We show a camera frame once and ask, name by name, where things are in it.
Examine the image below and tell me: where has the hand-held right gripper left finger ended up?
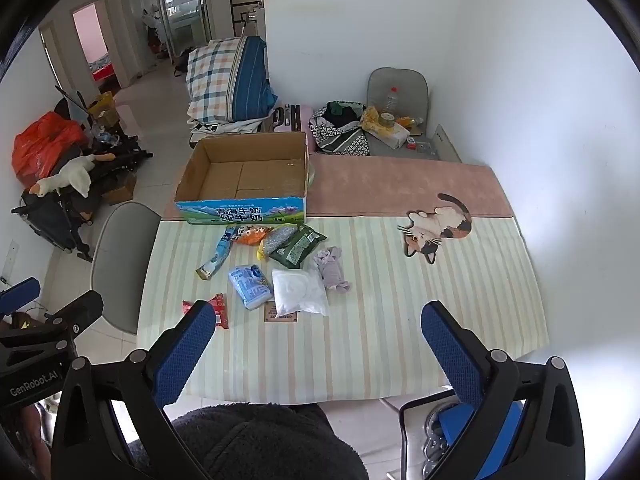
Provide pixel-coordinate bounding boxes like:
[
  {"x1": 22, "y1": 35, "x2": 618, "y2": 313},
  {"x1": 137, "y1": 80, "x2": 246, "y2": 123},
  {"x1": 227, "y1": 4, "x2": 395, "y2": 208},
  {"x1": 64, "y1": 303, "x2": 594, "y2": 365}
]
[{"x1": 51, "y1": 300, "x2": 217, "y2": 480}]

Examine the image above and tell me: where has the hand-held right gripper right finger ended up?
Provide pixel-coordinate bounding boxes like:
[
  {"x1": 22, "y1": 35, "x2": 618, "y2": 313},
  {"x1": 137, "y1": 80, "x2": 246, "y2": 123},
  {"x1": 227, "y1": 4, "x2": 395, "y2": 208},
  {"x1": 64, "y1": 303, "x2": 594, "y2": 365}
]
[{"x1": 420, "y1": 301, "x2": 586, "y2": 480}]

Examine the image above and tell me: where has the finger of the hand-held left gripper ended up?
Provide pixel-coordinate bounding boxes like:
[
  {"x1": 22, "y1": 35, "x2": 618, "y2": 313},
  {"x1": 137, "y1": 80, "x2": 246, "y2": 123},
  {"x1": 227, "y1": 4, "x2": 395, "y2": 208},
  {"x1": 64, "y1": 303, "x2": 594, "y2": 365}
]
[
  {"x1": 0, "y1": 276, "x2": 41, "y2": 313},
  {"x1": 44, "y1": 290, "x2": 104, "y2": 336}
]

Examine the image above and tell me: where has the red snack packet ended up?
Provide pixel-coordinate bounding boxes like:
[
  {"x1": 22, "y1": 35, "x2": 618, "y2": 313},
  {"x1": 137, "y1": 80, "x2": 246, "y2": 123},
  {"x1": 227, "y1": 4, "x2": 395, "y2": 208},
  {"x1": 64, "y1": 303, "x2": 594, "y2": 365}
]
[{"x1": 182, "y1": 293, "x2": 230, "y2": 330}]

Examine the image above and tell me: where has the light blue tissue packet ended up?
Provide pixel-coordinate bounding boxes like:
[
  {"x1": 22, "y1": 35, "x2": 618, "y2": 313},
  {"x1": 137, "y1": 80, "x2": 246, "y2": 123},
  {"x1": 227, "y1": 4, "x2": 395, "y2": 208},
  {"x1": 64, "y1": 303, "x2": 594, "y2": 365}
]
[{"x1": 228, "y1": 264, "x2": 275, "y2": 311}]

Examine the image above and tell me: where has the long blue snack packet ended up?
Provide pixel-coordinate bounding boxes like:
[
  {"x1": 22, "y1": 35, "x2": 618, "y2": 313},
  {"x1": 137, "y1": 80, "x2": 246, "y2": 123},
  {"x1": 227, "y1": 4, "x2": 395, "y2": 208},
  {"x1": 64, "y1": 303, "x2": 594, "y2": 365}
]
[{"x1": 195, "y1": 225, "x2": 238, "y2": 280}]

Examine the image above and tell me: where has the white plastic bag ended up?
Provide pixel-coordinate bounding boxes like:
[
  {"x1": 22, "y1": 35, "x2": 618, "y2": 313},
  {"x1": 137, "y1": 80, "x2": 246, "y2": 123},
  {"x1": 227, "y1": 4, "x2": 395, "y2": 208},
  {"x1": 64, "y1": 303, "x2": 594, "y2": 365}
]
[{"x1": 271, "y1": 267, "x2": 331, "y2": 317}]

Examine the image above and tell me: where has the orange snack packet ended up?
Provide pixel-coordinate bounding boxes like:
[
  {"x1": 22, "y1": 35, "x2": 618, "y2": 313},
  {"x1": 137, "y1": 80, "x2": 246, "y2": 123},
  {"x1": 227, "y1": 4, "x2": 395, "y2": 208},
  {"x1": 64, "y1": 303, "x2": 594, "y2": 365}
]
[{"x1": 234, "y1": 226, "x2": 273, "y2": 246}]

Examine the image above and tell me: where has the yellow and grey snack packet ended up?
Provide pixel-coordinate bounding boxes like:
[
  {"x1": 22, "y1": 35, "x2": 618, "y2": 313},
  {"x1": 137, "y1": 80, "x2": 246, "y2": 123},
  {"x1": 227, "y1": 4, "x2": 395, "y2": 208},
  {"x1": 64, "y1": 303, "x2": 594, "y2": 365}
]
[{"x1": 256, "y1": 225, "x2": 299, "y2": 261}]

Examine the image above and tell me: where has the dark green snack packet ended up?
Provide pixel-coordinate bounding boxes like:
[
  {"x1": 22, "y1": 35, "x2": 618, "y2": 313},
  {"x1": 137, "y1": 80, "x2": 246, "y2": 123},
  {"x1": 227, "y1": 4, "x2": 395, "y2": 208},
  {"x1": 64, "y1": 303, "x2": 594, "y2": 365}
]
[{"x1": 270, "y1": 224, "x2": 328, "y2": 268}]

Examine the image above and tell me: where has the grey round-back chair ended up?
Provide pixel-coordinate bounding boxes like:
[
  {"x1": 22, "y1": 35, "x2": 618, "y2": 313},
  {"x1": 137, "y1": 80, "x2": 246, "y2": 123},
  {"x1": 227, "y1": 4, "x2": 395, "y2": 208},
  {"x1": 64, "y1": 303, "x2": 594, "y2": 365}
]
[{"x1": 90, "y1": 202, "x2": 162, "y2": 336}]

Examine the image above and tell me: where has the person's black fleece clothing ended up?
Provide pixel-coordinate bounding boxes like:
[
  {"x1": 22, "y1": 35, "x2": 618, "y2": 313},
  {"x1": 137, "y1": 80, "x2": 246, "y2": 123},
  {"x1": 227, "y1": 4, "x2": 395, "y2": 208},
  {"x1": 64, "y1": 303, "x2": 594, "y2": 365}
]
[{"x1": 135, "y1": 402, "x2": 368, "y2": 480}]

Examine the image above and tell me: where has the white goose plush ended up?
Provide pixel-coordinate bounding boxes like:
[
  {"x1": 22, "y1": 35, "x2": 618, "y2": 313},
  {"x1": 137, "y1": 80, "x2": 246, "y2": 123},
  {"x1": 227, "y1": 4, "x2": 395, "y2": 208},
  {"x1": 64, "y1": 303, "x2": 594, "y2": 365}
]
[{"x1": 28, "y1": 155, "x2": 96, "y2": 198}]

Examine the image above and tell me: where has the small brown cardboard box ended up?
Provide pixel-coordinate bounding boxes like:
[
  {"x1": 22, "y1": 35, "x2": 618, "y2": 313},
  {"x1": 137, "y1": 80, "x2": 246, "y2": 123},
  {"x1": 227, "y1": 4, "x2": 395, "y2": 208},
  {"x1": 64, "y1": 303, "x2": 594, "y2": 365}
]
[{"x1": 102, "y1": 170, "x2": 138, "y2": 206}]

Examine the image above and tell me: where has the orange plastic bag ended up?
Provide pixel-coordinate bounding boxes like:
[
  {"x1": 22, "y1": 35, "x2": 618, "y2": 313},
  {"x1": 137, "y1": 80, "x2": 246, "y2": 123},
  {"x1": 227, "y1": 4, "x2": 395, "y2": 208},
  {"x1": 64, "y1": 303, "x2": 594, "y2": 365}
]
[{"x1": 12, "y1": 112, "x2": 88, "y2": 183}]

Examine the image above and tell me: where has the yellow-brown cardboard box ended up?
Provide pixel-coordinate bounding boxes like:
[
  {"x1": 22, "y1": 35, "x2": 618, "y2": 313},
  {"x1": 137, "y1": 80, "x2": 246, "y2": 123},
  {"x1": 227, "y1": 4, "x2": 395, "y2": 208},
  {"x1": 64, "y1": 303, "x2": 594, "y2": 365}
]
[{"x1": 87, "y1": 91, "x2": 121, "y2": 126}]

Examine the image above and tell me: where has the white board panel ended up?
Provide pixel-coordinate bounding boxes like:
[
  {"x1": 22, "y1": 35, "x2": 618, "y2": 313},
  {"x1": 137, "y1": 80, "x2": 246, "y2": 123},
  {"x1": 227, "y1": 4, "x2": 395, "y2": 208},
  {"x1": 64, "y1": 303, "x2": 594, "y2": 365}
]
[{"x1": 432, "y1": 124, "x2": 463, "y2": 163}]

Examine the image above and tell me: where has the white tissue box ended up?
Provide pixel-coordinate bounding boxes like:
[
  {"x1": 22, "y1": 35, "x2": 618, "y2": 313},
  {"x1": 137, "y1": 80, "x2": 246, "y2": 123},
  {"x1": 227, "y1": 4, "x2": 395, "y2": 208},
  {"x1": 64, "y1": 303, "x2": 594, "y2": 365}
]
[{"x1": 372, "y1": 122, "x2": 411, "y2": 150}]

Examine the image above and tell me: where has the white folded cloth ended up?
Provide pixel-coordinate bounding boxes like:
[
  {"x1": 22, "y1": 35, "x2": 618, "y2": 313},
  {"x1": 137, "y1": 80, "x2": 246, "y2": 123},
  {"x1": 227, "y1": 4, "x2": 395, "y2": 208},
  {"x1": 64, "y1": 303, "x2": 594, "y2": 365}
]
[{"x1": 189, "y1": 115, "x2": 273, "y2": 137}]

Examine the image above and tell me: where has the black and white patterned bag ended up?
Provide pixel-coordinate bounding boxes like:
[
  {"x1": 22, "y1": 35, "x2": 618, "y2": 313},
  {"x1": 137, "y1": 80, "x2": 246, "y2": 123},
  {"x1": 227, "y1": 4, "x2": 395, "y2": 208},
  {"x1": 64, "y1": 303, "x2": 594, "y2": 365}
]
[{"x1": 308, "y1": 101, "x2": 371, "y2": 157}]

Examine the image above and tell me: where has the yellow plastic bag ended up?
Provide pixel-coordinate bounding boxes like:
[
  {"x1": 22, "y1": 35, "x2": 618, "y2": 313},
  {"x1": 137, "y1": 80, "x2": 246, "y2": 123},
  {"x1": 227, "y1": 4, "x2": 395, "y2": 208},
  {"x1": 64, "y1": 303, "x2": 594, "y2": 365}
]
[{"x1": 361, "y1": 106, "x2": 401, "y2": 135}]

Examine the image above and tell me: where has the pink suitcase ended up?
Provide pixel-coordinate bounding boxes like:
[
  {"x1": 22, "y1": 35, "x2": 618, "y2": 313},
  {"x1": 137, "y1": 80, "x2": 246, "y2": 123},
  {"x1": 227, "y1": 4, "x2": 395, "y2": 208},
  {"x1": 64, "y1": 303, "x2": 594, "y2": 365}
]
[{"x1": 270, "y1": 104, "x2": 317, "y2": 153}]

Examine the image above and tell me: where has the grey padded chair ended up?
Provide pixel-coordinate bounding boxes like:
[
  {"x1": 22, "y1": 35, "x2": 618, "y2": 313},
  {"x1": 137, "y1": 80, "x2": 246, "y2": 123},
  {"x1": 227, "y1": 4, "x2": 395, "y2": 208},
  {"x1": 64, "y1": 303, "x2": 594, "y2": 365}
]
[{"x1": 366, "y1": 67, "x2": 441, "y2": 160}]

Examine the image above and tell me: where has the plaid and blue folded quilt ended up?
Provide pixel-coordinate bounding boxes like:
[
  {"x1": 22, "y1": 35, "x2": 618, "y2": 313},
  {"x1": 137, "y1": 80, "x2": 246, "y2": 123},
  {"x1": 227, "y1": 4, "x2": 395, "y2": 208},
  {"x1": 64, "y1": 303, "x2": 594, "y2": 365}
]
[{"x1": 186, "y1": 36, "x2": 278, "y2": 123}]

